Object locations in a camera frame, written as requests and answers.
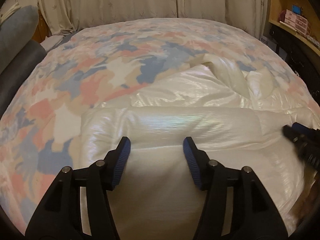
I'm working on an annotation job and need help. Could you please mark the white shiny puffer jacket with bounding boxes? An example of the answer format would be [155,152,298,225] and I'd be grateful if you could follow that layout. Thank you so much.
[80,55,319,239]

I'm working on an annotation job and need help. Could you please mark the blue bolster pillow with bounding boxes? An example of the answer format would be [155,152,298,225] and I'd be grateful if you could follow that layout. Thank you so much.
[1,5,39,73]

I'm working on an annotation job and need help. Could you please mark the pastel patterned bed cover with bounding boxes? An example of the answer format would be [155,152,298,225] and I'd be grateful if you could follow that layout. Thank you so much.
[0,17,317,233]

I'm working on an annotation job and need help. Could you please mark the folded white cloth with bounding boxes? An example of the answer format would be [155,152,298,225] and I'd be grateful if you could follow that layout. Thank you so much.
[0,2,21,25]

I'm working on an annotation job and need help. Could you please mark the dark grey pillow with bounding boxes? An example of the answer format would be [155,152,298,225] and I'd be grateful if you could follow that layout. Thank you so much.
[0,40,47,116]

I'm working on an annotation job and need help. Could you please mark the beige patterned curtain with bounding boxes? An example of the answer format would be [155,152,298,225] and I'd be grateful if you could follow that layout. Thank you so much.
[37,0,270,38]

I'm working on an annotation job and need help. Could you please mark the pink drawer box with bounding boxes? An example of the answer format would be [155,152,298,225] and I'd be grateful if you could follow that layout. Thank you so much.
[279,9,311,35]

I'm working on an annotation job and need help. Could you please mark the wooden shelf unit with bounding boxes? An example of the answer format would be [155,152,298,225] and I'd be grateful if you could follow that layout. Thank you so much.
[268,0,319,55]

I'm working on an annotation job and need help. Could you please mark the blue small box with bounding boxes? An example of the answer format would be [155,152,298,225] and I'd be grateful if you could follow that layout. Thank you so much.
[292,5,303,15]

